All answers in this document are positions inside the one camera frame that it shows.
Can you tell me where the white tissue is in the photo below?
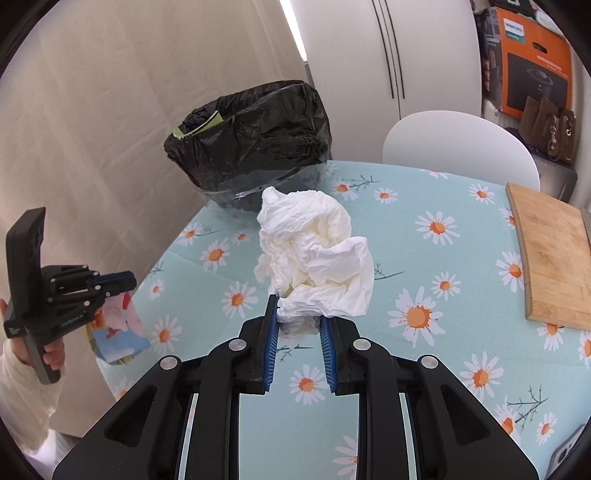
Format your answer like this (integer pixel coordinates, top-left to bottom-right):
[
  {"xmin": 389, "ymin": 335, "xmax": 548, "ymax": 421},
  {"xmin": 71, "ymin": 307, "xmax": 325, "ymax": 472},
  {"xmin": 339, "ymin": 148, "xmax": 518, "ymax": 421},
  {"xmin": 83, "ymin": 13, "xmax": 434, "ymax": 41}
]
[{"xmin": 254, "ymin": 187, "xmax": 375, "ymax": 328}]

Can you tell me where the white sleeve forearm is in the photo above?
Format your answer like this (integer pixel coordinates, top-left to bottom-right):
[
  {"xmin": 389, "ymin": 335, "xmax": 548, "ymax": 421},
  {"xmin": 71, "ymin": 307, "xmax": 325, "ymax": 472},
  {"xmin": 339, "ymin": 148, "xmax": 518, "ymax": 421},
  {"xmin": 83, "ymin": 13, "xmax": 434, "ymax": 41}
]
[{"xmin": 0, "ymin": 340, "xmax": 63, "ymax": 454}]

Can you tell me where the trash bin with black bag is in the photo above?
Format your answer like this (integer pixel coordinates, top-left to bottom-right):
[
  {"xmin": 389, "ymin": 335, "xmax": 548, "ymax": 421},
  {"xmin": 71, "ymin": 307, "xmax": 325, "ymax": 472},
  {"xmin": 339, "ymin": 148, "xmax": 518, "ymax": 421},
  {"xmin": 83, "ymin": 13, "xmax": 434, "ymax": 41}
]
[{"xmin": 163, "ymin": 80, "xmax": 332, "ymax": 211}]

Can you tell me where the person's left hand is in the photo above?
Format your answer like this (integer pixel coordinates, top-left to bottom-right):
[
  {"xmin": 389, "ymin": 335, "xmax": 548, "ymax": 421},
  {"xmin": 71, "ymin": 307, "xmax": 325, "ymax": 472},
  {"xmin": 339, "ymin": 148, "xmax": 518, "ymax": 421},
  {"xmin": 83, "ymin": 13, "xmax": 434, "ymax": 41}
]
[{"xmin": 0, "ymin": 298, "xmax": 67, "ymax": 372}]

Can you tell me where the colourful tissue pack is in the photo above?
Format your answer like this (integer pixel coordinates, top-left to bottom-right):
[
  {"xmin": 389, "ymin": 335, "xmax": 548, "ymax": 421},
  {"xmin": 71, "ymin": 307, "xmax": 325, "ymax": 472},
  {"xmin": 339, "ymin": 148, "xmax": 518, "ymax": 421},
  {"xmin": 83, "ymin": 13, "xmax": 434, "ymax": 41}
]
[{"xmin": 85, "ymin": 292, "xmax": 150, "ymax": 365}]

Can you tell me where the smartphone with patterned case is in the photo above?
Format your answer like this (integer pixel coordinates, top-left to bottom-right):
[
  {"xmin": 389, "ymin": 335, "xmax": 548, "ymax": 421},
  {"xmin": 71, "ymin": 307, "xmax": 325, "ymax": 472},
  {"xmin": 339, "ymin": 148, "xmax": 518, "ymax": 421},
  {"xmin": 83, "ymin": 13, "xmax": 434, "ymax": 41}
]
[{"xmin": 546, "ymin": 425, "xmax": 585, "ymax": 479}]

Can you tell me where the wooden cutting board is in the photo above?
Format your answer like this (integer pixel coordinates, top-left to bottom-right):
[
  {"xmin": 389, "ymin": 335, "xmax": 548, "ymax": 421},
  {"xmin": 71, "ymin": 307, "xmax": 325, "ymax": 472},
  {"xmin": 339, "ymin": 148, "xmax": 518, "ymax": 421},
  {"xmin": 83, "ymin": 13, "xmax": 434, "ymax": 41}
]
[{"xmin": 506, "ymin": 183, "xmax": 591, "ymax": 330}]

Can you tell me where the white chair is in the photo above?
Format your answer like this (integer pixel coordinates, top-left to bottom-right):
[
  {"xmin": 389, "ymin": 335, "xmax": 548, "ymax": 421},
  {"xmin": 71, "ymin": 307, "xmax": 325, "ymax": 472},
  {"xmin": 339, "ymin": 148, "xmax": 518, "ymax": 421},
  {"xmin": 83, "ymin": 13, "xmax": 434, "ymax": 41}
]
[{"xmin": 383, "ymin": 110, "xmax": 540, "ymax": 191}]

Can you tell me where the brown handbag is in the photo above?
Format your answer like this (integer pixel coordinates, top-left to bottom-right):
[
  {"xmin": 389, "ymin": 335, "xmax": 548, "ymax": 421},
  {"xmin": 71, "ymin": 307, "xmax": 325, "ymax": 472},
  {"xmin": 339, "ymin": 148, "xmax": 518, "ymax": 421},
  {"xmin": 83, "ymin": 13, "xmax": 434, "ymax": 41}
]
[{"xmin": 518, "ymin": 96, "xmax": 577, "ymax": 164}]

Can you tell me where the white refrigerator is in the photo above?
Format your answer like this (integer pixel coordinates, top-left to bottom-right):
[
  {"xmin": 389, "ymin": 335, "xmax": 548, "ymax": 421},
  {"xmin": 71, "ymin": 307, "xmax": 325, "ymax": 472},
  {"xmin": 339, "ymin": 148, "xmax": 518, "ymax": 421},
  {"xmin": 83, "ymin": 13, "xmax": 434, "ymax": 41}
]
[{"xmin": 290, "ymin": 0, "xmax": 482, "ymax": 163}]

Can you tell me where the orange Philips box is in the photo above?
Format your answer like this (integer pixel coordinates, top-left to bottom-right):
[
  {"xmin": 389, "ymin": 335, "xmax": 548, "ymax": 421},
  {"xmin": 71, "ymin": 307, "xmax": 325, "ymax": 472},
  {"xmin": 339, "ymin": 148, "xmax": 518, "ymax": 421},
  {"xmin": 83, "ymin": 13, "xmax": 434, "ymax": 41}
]
[{"xmin": 478, "ymin": 7, "xmax": 572, "ymax": 119}]

